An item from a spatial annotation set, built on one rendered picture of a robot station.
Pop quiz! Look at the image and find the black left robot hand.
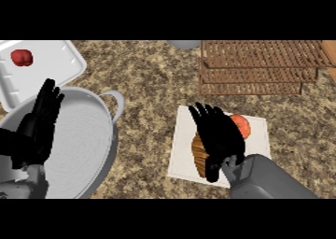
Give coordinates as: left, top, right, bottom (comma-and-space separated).
0, 77, 66, 170

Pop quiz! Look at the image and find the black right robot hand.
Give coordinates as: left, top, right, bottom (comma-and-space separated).
187, 102, 246, 184

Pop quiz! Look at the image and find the brown croissant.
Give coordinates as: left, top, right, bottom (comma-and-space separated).
190, 132, 209, 179

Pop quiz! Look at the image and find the white placemat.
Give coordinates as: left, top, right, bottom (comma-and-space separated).
166, 105, 272, 189

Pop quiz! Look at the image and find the orange tomato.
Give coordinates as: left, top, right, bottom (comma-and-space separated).
228, 113, 252, 141

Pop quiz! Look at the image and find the large grey pot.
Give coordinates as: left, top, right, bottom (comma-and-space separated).
0, 86, 126, 200

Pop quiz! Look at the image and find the white square tray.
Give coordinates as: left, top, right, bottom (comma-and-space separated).
0, 40, 88, 113

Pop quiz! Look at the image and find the red bell pepper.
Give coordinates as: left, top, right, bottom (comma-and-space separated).
10, 49, 34, 67

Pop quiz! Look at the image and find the grey round object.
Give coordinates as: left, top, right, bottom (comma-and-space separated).
165, 40, 202, 50

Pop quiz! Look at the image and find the brown tiered wire shelf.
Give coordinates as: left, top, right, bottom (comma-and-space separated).
197, 40, 336, 96

